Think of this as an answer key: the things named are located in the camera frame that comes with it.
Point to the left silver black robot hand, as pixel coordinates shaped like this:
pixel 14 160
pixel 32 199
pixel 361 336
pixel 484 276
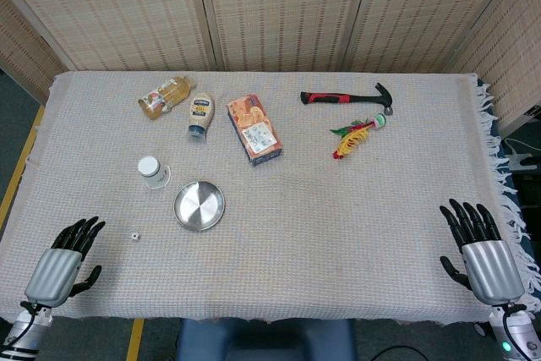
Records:
pixel 53 272

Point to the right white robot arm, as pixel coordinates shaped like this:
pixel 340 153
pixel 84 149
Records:
pixel 520 335

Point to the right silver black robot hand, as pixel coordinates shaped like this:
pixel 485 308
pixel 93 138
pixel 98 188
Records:
pixel 492 268

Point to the red black claw hammer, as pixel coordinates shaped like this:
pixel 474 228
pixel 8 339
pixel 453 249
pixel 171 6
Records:
pixel 334 98

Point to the bamboo folding screen panel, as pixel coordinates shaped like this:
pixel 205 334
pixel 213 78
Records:
pixel 105 10
pixel 21 48
pixel 287 10
pixel 422 10
pixel 515 61

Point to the amber juice bottle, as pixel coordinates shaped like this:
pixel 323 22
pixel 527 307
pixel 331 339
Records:
pixel 162 96

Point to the white lidded jar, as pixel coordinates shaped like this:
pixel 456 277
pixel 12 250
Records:
pixel 152 171

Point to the beige woven fringed tablecloth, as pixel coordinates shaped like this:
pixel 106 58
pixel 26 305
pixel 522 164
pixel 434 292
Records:
pixel 317 209

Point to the round metal plate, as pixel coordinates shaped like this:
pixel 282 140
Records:
pixel 199 206

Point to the black equipment box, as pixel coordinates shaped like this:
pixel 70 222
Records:
pixel 528 192

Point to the yellow floor tape strip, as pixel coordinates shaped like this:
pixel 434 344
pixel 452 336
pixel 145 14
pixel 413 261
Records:
pixel 21 166
pixel 135 340

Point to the mayonnaise squeeze bottle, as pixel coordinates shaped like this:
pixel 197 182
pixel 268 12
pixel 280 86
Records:
pixel 200 113

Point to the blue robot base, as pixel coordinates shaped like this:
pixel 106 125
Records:
pixel 266 342

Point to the colourful feather shuttlecock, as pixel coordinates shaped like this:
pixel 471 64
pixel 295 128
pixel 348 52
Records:
pixel 355 137

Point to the orange snack box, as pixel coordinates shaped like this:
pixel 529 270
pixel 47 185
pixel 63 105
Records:
pixel 253 128

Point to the small white die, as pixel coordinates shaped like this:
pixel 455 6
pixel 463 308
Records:
pixel 134 236

